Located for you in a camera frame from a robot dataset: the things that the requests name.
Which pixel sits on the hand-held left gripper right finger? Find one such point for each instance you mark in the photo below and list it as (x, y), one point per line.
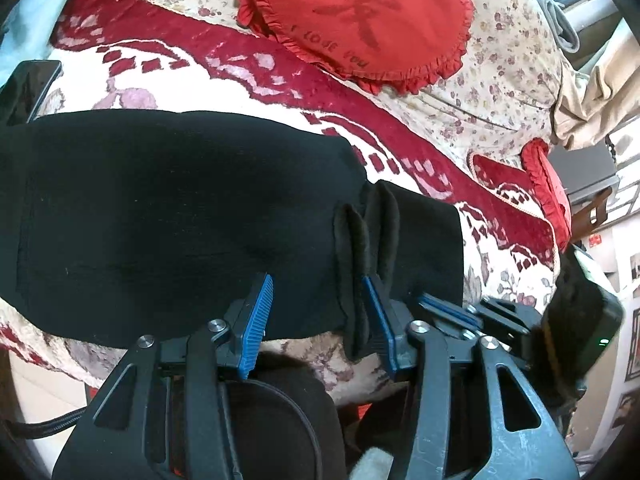
(381, 330)

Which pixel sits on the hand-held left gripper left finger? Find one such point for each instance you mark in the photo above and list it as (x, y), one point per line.
(255, 330)

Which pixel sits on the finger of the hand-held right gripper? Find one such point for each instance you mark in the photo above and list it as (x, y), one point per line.
(447, 311)
(505, 312)

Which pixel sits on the black pants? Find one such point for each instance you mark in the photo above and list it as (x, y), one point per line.
(150, 210)

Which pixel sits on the brown wooden chair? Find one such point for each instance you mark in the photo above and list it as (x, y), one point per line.
(592, 212)

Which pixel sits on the red patterned pillow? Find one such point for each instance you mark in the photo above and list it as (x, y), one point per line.
(505, 185)

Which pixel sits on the small red ruffled pillow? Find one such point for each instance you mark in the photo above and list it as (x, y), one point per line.
(547, 185)

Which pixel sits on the beige curtain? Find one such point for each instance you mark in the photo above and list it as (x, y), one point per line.
(595, 95)

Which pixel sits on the floral quilt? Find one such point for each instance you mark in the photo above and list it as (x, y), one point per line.
(500, 60)

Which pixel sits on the red and white plush blanket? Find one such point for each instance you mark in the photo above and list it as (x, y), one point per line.
(240, 72)

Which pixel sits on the grey cloth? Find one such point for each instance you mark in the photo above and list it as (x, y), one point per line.
(557, 20)

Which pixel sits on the red heart-shaped ruffled pillow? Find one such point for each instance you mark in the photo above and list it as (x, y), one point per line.
(350, 10)

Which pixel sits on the black smartphone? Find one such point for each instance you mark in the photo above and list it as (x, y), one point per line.
(30, 87)

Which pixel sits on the light blue fleece garment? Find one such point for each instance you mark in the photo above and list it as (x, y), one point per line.
(30, 20)

